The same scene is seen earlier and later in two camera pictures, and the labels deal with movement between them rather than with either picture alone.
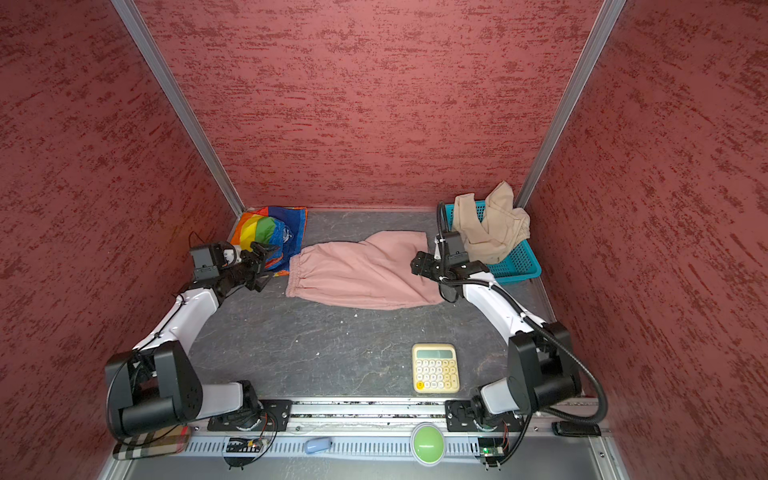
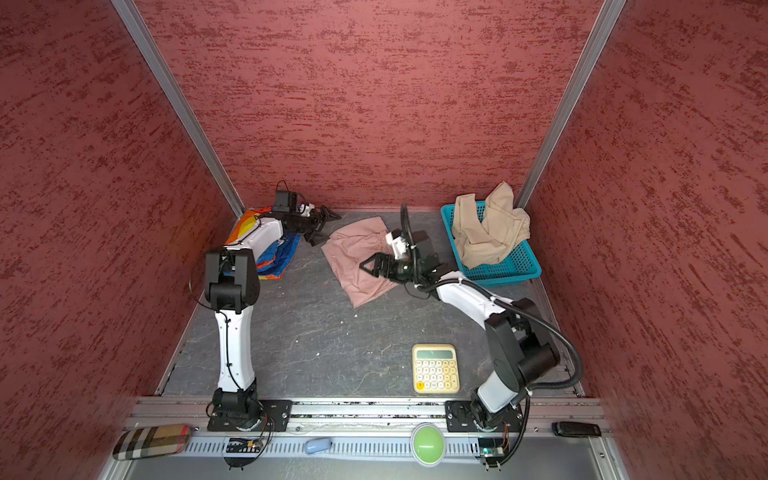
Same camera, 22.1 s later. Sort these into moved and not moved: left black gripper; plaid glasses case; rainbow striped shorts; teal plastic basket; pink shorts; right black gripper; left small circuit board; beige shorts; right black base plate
Moved: left black gripper; right black gripper; pink shorts
Not moved: beige shorts; right black base plate; left small circuit board; rainbow striped shorts; teal plastic basket; plaid glasses case
